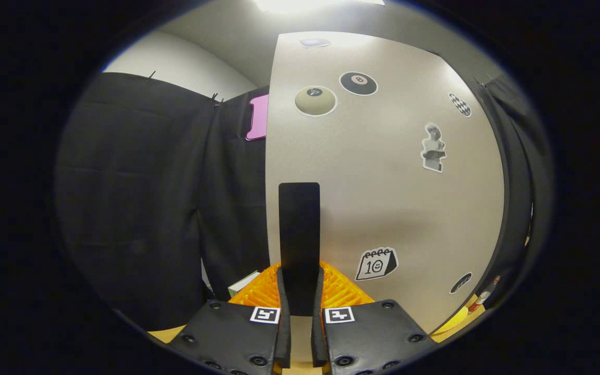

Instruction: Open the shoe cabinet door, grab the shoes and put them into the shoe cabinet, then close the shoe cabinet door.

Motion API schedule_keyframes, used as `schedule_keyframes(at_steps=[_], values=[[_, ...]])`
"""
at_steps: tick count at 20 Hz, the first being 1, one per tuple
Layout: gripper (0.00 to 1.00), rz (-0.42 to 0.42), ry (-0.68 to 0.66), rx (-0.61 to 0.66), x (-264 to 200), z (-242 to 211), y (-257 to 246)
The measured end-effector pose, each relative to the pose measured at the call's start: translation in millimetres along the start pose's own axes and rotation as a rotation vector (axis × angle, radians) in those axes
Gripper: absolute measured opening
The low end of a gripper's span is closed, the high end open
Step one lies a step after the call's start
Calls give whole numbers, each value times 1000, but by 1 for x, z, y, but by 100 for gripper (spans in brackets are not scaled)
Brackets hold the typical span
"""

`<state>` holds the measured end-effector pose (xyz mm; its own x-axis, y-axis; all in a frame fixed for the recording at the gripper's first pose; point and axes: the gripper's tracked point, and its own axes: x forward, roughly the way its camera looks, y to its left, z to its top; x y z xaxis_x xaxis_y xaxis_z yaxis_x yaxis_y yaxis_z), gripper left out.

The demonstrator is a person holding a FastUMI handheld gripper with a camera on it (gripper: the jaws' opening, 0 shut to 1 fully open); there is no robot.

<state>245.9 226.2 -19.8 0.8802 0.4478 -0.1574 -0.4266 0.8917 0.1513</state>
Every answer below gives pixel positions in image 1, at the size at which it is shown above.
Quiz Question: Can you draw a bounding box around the black door handle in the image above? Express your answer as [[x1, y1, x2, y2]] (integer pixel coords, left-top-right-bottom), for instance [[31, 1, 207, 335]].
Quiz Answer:
[[278, 182, 321, 317]]

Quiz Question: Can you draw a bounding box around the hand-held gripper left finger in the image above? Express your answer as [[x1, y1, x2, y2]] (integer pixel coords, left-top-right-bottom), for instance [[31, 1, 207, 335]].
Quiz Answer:
[[167, 263, 292, 375]]

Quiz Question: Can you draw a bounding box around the black backdrop cloth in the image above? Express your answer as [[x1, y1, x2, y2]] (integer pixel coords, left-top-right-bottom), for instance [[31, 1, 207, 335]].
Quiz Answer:
[[54, 72, 556, 331]]

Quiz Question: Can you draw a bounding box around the clear plastic bottle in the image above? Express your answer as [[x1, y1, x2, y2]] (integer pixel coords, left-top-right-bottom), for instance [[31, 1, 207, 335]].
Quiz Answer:
[[469, 276, 501, 313]]

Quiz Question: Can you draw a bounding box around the beige shoe cabinet door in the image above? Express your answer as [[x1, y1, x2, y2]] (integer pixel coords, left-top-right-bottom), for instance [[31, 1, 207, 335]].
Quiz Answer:
[[265, 31, 506, 334]]

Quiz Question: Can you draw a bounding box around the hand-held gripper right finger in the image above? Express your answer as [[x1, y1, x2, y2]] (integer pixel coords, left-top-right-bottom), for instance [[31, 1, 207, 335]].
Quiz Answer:
[[311, 262, 439, 375]]

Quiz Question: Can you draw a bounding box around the green and white book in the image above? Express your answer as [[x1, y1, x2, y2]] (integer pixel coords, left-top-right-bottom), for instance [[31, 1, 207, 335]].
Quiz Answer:
[[228, 270, 261, 297]]

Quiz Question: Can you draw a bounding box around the yellow plush toy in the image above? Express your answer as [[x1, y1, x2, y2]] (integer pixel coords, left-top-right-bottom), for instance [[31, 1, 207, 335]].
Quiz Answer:
[[433, 307, 470, 334]]

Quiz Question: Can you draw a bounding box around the large ceiling light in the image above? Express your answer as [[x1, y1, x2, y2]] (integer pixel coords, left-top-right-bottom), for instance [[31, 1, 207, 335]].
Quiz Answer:
[[253, 0, 384, 14]]

